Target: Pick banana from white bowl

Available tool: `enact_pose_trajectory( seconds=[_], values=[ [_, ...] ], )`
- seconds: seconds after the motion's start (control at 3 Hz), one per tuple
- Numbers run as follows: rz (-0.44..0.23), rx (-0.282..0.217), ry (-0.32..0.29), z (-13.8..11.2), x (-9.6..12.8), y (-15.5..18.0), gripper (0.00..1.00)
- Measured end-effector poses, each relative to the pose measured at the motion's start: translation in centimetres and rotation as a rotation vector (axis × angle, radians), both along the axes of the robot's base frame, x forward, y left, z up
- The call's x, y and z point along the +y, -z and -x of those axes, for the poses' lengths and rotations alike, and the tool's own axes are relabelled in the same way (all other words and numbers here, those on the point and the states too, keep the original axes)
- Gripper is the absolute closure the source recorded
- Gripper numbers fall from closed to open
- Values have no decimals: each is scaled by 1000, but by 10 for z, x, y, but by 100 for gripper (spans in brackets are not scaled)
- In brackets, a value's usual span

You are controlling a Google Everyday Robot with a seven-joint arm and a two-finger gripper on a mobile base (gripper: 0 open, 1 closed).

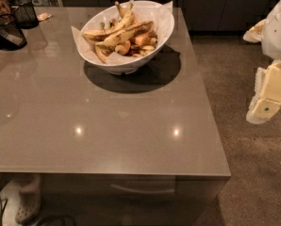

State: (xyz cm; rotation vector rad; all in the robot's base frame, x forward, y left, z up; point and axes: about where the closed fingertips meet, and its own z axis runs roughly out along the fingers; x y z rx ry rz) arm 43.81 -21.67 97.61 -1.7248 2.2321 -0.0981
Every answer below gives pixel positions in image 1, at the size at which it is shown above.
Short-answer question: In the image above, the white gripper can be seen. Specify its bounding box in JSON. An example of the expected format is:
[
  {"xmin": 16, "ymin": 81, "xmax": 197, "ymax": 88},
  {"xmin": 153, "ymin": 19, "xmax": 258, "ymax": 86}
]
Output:
[{"xmin": 243, "ymin": 0, "xmax": 281, "ymax": 124}]

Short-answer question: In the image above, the long spotted banana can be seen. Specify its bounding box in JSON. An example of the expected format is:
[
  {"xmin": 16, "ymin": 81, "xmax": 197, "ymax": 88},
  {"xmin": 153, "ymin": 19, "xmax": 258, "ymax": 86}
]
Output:
[{"xmin": 96, "ymin": 21, "xmax": 154, "ymax": 47}]

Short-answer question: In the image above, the small front banana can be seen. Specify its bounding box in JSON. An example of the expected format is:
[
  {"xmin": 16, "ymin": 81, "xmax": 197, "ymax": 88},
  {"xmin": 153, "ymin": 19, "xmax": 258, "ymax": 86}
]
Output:
[{"xmin": 115, "ymin": 40, "xmax": 131, "ymax": 56}]

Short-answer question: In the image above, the white bowl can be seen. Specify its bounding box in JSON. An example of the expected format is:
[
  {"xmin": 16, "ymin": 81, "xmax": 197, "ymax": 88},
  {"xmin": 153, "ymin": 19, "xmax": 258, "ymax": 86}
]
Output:
[{"xmin": 78, "ymin": 0, "xmax": 175, "ymax": 76}]

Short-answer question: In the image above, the upper curved banana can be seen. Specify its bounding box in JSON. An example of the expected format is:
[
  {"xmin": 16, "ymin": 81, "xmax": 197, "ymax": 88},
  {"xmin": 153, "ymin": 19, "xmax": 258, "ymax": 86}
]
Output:
[{"xmin": 82, "ymin": 1, "xmax": 135, "ymax": 41}]

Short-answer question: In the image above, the left lower banana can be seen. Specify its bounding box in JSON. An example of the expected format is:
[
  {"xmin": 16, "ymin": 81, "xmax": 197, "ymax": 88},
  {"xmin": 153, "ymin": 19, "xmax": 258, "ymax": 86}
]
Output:
[{"xmin": 94, "ymin": 46, "xmax": 107, "ymax": 63}]

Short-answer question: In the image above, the orange fruit piece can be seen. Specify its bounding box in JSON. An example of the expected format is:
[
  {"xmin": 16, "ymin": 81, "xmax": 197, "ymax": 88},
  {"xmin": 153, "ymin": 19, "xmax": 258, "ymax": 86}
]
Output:
[{"xmin": 131, "ymin": 33, "xmax": 151, "ymax": 46}]

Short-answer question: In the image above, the small snack packet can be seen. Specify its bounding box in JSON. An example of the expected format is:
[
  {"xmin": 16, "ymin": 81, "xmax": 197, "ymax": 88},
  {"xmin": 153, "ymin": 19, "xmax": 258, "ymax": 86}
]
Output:
[{"xmin": 37, "ymin": 12, "xmax": 52, "ymax": 22}]

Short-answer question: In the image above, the black mesh pen cup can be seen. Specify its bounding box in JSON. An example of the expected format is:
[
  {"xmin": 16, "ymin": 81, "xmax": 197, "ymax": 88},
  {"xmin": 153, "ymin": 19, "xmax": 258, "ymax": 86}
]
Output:
[{"xmin": 9, "ymin": 0, "xmax": 39, "ymax": 29}]

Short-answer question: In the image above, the black mesh tray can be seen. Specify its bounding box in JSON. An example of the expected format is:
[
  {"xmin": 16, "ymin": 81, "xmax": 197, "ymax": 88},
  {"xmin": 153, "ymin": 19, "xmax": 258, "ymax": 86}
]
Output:
[{"xmin": 0, "ymin": 14, "xmax": 27, "ymax": 50}]

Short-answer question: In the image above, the beige clog shoe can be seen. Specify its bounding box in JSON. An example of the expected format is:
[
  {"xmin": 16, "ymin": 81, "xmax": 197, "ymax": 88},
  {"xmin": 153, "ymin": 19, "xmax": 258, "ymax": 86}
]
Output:
[{"xmin": 15, "ymin": 174, "xmax": 41, "ymax": 225}]

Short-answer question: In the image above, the metal drawer handle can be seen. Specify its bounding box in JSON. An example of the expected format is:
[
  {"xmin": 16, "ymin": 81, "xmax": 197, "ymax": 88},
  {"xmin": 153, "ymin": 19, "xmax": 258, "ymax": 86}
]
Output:
[{"xmin": 110, "ymin": 184, "xmax": 175, "ymax": 195}]

